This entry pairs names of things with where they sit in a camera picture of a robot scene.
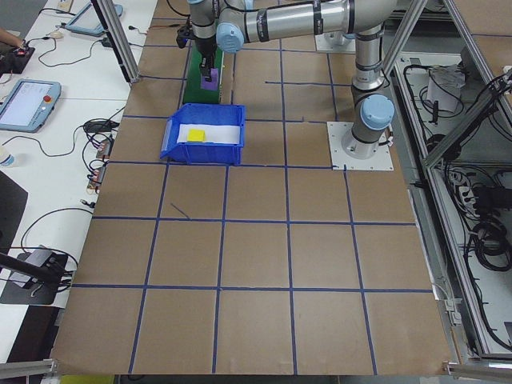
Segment black flat panel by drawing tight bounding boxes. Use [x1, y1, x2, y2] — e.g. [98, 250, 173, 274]
[0, 170, 30, 254]

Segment blue plastic storage bin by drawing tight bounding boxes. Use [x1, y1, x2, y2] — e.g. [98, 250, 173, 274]
[159, 102, 246, 166]

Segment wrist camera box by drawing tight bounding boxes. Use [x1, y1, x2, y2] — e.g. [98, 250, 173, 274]
[176, 24, 194, 50]

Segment white foam sheet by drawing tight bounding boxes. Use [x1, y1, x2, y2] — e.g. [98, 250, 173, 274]
[175, 123, 242, 145]

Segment black power brick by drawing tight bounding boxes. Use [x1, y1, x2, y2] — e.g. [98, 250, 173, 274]
[473, 184, 506, 210]

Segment purple foam block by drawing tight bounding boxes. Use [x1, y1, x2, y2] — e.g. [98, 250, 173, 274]
[201, 67, 221, 91]

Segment light blue teach pendant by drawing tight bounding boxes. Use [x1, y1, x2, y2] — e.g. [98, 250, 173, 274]
[0, 78, 62, 134]
[65, 0, 123, 38]

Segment small circuit board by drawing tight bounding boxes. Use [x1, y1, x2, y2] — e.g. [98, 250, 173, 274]
[86, 165, 108, 190]
[94, 137, 116, 162]

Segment black cable coil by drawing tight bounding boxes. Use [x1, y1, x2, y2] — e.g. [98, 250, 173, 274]
[465, 217, 512, 282]

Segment white square base plate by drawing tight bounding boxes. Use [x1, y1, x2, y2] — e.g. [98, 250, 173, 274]
[326, 121, 395, 173]
[314, 34, 358, 54]

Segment white power strip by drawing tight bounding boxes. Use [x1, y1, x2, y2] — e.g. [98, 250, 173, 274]
[449, 169, 478, 219]

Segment white side desk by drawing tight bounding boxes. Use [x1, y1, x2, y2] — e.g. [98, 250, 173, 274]
[0, 0, 159, 365]

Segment aluminium corner bar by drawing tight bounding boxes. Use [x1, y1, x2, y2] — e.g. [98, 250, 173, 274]
[0, 358, 62, 379]
[441, 359, 512, 379]

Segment white cable connector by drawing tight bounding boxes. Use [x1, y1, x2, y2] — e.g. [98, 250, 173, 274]
[433, 278, 466, 322]

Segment metal bar V frame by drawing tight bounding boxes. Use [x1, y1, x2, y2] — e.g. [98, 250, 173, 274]
[390, 0, 512, 361]

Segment aluminium extrusion post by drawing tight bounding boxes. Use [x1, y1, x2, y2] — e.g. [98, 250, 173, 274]
[90, 0, 142, 84]
[382, 0, 427, 77]

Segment white wrapped bundle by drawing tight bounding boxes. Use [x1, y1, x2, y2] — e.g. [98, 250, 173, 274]
[426, 64, 468, 114]

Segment black device with red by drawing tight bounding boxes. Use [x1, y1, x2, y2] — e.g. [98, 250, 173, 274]
[0, 45, 37, 76]

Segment black camera stand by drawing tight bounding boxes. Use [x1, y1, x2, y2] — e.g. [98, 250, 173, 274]
[0, 246, 70, 306]

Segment bare person forearm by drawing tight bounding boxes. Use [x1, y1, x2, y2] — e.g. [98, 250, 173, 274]
[0, 26, 24, 48]

